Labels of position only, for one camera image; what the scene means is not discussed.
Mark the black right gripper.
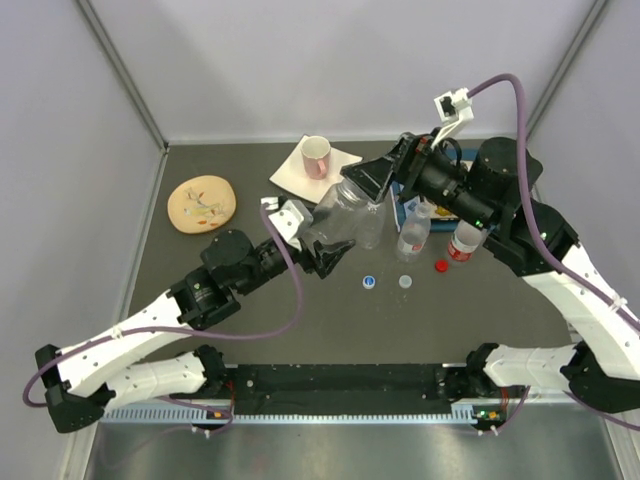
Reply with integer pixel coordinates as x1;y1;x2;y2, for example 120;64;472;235
341;127;494;232

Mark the short clear capped bottle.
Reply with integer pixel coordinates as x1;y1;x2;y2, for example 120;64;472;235
302;179;369;247

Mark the blue and white bottle cap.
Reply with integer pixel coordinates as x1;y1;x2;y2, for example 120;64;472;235
362;275;376;290

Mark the clear bottle with blue cap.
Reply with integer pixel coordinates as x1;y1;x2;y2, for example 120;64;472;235
356;202;387;250

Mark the clear bottle with white cap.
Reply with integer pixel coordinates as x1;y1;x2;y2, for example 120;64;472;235
396;202;432;263

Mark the clear bottle with red label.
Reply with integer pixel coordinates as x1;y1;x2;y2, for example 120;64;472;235
447;220;485;264

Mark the red bottle cap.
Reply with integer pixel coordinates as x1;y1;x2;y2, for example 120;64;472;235
434;259;449;273

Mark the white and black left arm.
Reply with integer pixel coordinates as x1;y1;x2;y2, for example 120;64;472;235
35;230;355;434

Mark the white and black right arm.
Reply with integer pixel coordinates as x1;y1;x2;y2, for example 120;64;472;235
341;133;639;413

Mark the blue patterned placemat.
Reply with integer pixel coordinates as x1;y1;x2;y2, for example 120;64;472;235
390;148;477;232

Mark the pink ceramic mug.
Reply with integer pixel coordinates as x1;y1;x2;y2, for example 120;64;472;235
300;136;331;180

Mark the white square plate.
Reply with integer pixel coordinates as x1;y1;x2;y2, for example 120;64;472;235
269;135;362;204

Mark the beige oval painted plate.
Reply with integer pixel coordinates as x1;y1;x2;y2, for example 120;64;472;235
167;175;237;235

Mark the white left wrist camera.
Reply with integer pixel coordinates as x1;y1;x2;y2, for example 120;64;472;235
260;196;313;251

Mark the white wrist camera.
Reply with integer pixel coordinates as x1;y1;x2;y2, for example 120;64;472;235
432;88;474;149
260;196;313;251

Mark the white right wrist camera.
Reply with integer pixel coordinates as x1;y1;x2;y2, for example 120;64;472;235
432;88;474;149

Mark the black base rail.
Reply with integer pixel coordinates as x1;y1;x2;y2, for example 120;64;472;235
219;362;506;416

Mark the grey slotted cable duct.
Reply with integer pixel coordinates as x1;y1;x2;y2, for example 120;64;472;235
100;400;507;426

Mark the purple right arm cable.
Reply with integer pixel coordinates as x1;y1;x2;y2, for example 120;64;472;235
469;73;640;431

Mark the left metal frame post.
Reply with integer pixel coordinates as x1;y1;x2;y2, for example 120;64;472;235
73;0;169;153

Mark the metal frame post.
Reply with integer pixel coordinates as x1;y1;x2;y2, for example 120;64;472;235
73;0;169;153
526;0;612;141

